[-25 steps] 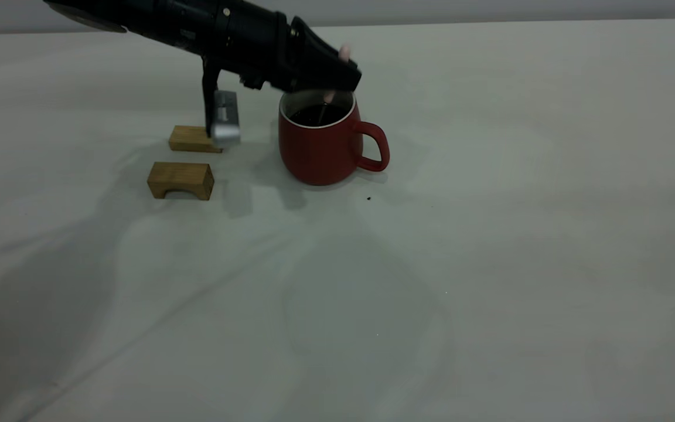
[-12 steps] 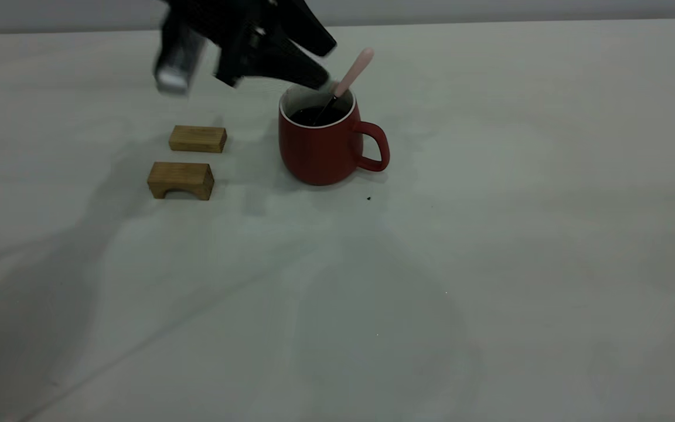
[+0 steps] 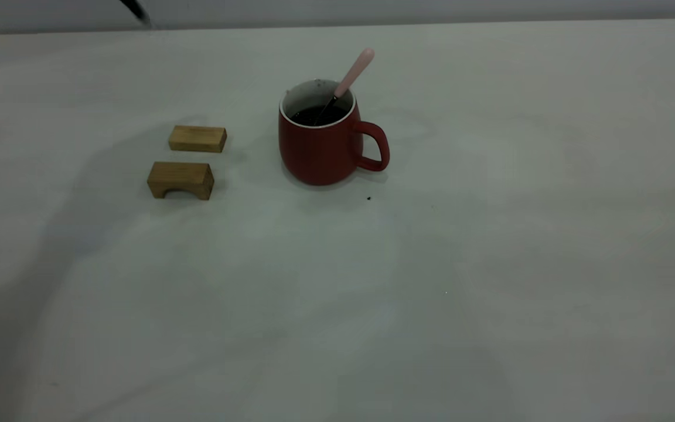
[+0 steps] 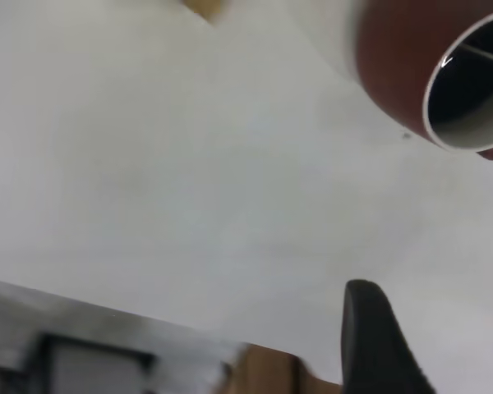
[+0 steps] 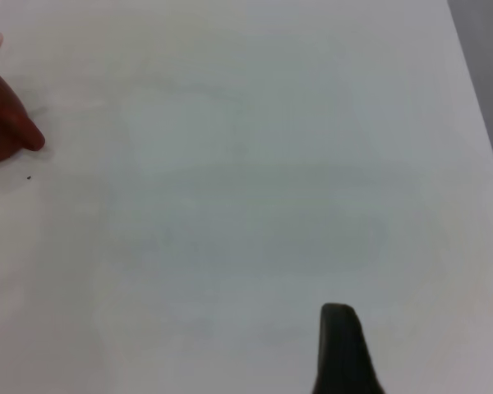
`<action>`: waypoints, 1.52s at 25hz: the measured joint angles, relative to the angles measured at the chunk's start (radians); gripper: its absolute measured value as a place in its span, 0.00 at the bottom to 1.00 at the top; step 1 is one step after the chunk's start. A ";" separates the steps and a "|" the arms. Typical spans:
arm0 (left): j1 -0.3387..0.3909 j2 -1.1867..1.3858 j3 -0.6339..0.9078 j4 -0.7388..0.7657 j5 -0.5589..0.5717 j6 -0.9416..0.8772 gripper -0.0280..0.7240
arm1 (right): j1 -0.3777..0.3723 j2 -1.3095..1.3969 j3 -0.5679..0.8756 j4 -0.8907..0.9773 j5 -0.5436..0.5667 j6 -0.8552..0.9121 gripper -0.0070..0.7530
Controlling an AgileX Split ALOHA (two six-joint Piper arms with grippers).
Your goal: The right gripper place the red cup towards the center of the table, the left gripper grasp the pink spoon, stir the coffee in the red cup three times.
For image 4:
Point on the notched wooden block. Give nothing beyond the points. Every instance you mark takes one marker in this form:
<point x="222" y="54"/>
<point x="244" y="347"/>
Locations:
<point x="207" y="8"/>

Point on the red ceramic mug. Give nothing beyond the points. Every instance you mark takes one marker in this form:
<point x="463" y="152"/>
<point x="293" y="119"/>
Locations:
<point x="390" y="61"/>

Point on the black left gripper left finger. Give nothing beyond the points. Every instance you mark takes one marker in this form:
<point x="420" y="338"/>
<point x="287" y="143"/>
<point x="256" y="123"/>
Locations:
<point x="369" y="349"/>

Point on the grey metal equipment frame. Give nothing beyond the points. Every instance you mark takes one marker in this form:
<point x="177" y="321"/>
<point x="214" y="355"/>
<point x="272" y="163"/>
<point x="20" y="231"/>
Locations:
<point x="86" y="328"/>

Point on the dark coffee liquid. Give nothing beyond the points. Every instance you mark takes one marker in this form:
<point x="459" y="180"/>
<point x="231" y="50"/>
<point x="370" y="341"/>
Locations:
<point x="468" y="90"/>

